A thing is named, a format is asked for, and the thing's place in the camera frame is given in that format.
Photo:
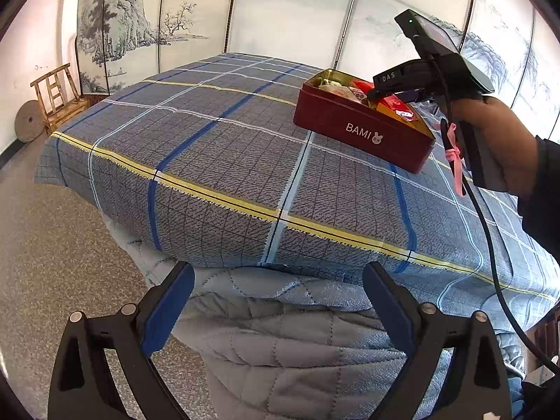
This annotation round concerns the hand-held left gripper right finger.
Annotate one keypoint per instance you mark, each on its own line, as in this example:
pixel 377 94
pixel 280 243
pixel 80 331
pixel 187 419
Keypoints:
pixel 389 306

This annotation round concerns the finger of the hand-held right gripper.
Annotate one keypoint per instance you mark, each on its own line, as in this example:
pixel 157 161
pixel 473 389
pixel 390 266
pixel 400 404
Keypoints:
pixel 407 95

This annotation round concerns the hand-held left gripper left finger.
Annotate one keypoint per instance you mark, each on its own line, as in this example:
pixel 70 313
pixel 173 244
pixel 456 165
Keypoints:
pixel 168 310

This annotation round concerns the red snack packet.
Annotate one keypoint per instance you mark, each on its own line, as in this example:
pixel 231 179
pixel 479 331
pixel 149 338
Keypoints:
pixel 398 107

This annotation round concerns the pink snack packet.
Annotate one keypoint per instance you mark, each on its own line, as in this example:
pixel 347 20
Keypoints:
pixel 358 95

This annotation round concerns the red tin box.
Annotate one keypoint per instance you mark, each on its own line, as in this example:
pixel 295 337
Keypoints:
pixel 350 127

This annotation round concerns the person's right forearm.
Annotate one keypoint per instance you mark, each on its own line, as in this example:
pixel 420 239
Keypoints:
pixel 544 210

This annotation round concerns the person's right hand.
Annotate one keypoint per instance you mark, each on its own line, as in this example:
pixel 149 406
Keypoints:
pixel 512 140

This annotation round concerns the pink ribbon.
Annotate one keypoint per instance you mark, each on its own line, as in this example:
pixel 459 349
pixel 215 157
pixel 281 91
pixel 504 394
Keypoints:
pixel 457 170

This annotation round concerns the grey quilted blanket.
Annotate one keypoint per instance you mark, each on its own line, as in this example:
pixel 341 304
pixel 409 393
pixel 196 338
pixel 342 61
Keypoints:
pixel 284 350

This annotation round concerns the painted folding screen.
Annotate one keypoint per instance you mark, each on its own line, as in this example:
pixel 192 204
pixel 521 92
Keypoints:
pixel 284 17

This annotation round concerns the blue plaid tablecloth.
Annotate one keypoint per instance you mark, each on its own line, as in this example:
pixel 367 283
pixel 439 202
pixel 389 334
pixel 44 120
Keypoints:
pixel 218 148

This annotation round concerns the round stone disc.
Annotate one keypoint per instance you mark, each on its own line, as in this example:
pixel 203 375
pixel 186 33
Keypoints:
pixel 27 121

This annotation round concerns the light wooden chair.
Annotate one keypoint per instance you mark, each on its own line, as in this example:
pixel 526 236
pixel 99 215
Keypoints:
pixel 54 92

